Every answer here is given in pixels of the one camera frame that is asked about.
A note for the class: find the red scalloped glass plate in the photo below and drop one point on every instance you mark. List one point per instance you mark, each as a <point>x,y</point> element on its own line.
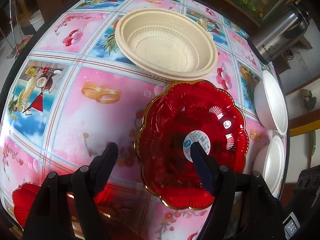
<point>185,113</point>

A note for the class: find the beige plastic bowl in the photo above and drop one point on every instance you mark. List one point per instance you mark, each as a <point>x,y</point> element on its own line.
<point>166,44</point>

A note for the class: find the stainless steel thermos jug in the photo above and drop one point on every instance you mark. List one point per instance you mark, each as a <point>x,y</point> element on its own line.
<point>281,30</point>

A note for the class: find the white foam bowl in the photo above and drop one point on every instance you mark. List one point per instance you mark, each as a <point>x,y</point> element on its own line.
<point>270,163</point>
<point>270,104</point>

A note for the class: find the colourful fruit pattern tablecloth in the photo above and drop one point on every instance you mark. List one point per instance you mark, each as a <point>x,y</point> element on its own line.
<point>72,91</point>

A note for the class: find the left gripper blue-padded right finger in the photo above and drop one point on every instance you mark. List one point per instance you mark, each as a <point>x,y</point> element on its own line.
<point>220,182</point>

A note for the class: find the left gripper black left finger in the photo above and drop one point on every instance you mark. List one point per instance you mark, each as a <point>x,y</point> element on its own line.
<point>87,182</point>

